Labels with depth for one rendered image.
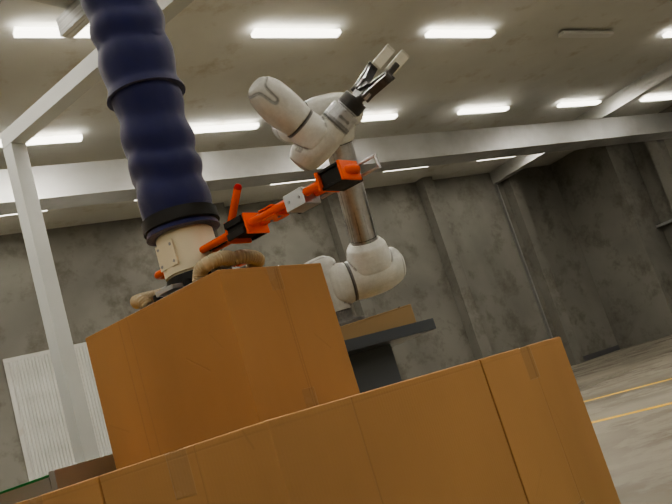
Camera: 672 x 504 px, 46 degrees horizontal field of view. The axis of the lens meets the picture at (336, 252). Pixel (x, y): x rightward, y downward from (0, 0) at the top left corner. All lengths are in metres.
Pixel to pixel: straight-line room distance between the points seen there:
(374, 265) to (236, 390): 1.08
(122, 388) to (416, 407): 1.15
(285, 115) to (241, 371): 0.71
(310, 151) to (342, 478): 1.24
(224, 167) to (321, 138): 9.10
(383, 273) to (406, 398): 1.61
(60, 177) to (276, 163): 3.09
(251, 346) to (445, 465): 0.75
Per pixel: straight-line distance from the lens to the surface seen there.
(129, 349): 2.25
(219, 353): 1.97
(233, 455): 1.12
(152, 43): 2.47
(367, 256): 2.86
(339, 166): 1.89
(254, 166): 11.48
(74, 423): 5.80
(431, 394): 1.37
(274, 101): 2.18
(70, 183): 10.53
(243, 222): 2.11
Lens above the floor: 0.52
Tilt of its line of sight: 11 degrees up
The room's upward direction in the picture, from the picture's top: 17 degrees counter-clockwise
